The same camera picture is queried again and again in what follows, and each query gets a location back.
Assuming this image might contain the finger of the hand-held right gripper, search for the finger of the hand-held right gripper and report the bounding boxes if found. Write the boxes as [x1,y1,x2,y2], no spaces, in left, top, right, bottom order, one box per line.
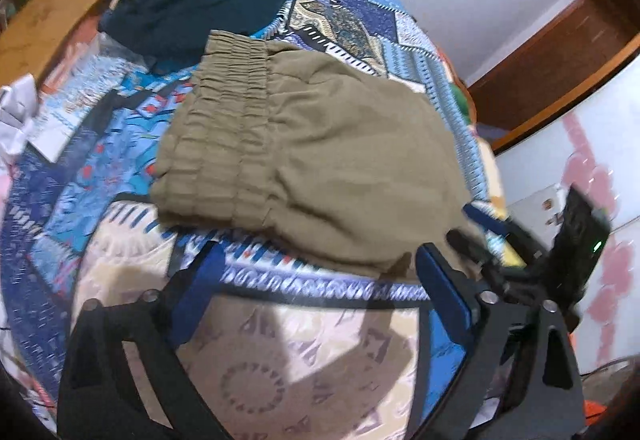
[445,229,507,292]
[461,204,548,266]

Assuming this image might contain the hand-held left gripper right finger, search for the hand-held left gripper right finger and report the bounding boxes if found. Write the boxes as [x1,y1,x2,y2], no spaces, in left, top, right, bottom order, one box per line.
[407,242,586,440]

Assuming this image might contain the yellow paw print mat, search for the yellow paw print mat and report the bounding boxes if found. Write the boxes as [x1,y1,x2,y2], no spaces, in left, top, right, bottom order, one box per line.
[0,0,132,83]

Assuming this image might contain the khaki pants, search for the khaki pants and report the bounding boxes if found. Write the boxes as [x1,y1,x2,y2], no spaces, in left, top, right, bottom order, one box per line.
[149,30,475,280]

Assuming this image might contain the white crumpled cloth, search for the white crumpled cloth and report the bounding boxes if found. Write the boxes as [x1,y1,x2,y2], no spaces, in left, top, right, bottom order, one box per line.
[0,74,76,162]

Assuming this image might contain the dark navy pants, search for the dark navy pants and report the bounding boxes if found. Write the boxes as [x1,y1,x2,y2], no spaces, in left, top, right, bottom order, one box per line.
[97,0,291,73]

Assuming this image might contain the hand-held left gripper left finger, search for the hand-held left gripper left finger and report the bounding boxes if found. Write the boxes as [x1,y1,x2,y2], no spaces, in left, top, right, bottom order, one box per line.
[56,240,236,440]

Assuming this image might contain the blue patchwork quilt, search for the blue patchwork quilt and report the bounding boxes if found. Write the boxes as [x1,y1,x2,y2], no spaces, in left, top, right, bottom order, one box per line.
[0,0,506,440]

